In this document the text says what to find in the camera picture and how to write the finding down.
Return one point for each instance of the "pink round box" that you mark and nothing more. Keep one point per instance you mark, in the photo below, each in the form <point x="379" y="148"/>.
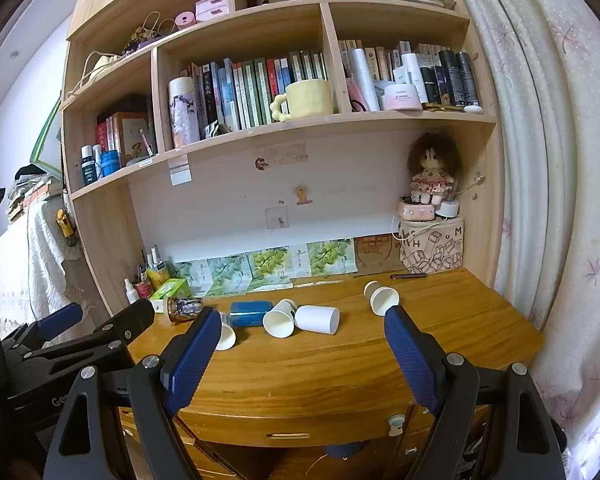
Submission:
<point x="417" y="210"/>

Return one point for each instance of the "white lace cloth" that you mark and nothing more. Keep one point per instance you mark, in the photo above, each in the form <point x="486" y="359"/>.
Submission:
<point x="40" y="270"/>

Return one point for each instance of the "white paper label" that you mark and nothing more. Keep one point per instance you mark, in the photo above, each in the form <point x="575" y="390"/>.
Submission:
<point x="180" y="171"/>

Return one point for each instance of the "yellow hanging toy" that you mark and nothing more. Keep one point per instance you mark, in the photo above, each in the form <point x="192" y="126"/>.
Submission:
<point x="65" y="227"/>

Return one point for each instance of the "pink cream jar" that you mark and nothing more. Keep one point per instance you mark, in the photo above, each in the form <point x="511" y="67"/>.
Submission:
<point x="402" y="97"/>

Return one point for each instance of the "red boxed books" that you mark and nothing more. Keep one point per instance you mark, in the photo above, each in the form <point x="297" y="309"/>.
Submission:
<point x="127" y="137"/>

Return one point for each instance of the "pink round tape dispenser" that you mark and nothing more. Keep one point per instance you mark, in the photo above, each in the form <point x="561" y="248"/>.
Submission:
<point x="185" y="20"/>

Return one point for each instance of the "white floral tumbler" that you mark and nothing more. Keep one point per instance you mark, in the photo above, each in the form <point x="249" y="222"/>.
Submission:
<point x="184" y="115"/>

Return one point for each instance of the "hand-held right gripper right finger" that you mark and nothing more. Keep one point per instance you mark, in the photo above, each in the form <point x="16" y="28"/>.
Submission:
<point x="412" y="360"/>

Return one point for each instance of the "tall white bottle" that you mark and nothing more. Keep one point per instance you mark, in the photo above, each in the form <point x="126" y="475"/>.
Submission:
<point x="365" y="80"/>

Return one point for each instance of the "dark pen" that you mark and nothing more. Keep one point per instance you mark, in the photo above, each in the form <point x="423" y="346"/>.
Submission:
<point x="407" y="276"/>

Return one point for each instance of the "small white spray bottle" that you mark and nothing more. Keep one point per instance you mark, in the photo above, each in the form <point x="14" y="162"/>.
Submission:
<point x="130" y="292"/>

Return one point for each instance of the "white paper cup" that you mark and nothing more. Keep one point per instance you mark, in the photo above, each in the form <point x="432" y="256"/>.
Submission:
<point x="226" y="336"/>
<point x="319" y="319"/>
<point x="381" y="297"/>
<point x="280" y="321"/>

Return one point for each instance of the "clear wall hook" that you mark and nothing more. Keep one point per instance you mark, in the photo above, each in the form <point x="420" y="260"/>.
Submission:
<point x="278" y="218"/>

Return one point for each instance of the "green tissue box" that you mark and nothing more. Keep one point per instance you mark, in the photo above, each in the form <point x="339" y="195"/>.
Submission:
<point x="171" y="290"/>

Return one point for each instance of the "amber glass jar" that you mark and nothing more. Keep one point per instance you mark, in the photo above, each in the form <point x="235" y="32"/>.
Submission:
<point x="182" y="309"/>

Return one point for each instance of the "blue box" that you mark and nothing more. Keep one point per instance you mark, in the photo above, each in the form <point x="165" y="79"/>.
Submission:
<point x="250" y="313"/>

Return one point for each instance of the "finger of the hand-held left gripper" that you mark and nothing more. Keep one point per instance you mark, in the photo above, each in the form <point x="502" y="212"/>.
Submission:
<point x="60" y="319"/>
<point x="130" y="319"/>

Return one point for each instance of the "blue jar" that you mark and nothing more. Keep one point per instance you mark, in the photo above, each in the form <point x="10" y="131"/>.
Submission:
<point x="110" y="163"/>

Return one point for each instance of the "printed cardboard box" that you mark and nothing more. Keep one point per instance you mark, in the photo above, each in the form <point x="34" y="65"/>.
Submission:
<point x="432" y="247"/>

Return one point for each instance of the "brown carved plaque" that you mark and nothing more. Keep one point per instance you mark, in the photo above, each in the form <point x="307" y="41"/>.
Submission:
<point x="377" y="255"/>

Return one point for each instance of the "row of upright books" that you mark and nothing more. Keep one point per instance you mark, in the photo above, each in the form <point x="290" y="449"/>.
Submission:
<point x="252" y="92"/>

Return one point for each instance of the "brown haired doll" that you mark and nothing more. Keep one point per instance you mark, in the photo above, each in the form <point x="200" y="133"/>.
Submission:
<point x="432" y="165"/>

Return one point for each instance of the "pink storage box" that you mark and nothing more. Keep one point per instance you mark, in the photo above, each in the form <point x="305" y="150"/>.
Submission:
<point x="211" y="6"/>

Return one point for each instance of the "black bottles group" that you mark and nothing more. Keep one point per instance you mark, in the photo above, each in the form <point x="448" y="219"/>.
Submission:
<point x="457" y="77"/>

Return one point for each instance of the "green framed picture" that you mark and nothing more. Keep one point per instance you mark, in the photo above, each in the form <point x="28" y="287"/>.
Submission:
<point x="47" y="140"/>

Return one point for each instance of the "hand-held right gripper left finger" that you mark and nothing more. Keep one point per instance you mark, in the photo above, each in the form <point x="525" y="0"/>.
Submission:
<point x="192" y="360"/>

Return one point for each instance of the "row of thin books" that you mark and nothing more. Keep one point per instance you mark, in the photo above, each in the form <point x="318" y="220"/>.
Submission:
<point x="380" y="57"/>

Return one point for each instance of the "yellow ceramic mug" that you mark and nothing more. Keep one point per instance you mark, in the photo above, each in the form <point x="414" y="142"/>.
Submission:
<point x="310" y="97"/>

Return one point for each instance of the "leaf print card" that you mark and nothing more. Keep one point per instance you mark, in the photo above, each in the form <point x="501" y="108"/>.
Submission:
<point x="190" y="272"/>
<point x="270" y="267"/>
<point x="229" y="275"/>
<point x="330" y="257"/>

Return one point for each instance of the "wooden desk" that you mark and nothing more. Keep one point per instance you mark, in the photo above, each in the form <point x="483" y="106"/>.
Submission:
<point x="320" y="375"/>

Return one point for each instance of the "white floral curtain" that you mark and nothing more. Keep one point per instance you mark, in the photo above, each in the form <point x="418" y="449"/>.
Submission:
<point x="555" y="160"/>

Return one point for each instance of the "dark bottle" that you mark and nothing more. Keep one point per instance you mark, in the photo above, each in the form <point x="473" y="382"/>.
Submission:
<point x="88" y="167"/>

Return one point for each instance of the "white round device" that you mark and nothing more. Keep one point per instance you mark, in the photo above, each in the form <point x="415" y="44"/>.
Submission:
<point x="449" y="209"/>

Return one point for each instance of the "wooden bookshelf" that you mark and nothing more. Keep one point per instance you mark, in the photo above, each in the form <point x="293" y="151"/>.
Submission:
<point x="300" y="135"/>

